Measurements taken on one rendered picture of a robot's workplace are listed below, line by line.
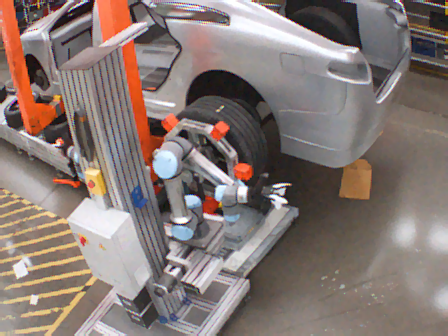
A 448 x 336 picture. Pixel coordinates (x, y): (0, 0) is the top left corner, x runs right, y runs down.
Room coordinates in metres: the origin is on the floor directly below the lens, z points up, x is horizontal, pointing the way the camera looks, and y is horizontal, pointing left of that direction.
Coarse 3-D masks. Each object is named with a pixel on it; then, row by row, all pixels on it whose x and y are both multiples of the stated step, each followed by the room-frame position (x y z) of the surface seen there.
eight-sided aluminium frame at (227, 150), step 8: (184, 120) 2.83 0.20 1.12; (176, 128) 2.83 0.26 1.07; (184, 128) 2.79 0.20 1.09; (192, 128) 2.74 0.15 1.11; (200, 128) 2.70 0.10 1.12; (208, 128) 2.69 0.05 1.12; (168, 136) 2.89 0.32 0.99; (208, 136) 2.66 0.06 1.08; (216, 144) 2.63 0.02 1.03; (224, 144) 2.65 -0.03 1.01; (224, 152) 2.60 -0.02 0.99; (232, 152) 2.61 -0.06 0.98; (232, 160) 2.57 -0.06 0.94; (232, 168) 2.57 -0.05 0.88; (232, 176) 2.58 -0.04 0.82; (192, 184) 2.82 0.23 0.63; (208, 192) 2.72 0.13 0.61
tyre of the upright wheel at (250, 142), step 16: (208, 96) 3.01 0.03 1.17; (192, 112) 2.84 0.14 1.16; (208, 112) 2.79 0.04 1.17; (224, 112) 2.79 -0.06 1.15; (240, 112) 2.82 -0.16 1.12; (240, 128) 2.71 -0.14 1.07; (256, 128) 2.77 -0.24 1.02; (240, 144) 2.63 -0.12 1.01; (256, 144) 2.70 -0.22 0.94; (240, 160) 2.63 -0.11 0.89; (256, 160) 2.66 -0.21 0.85; (256, 176) 2.74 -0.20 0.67
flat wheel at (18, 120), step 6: (36, 96) 5.46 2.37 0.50; (12, 102) 5.55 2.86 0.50; (18, 102) 5.63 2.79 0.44; (36, 102) 5.34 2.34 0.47; (6, 108) 5.39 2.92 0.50; (12, 108) 5.38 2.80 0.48; (18, 108) 5.30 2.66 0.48; (6, 114) 5.19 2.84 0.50; (12, 114) 5.13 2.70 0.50; (18, 114) 5.12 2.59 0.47; (6, 120) 5.21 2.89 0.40; (12, 120) 5.13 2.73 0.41; (18, 120) 5.12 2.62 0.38; (12, 126) 5.14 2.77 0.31; (18, 126) 5.11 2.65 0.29
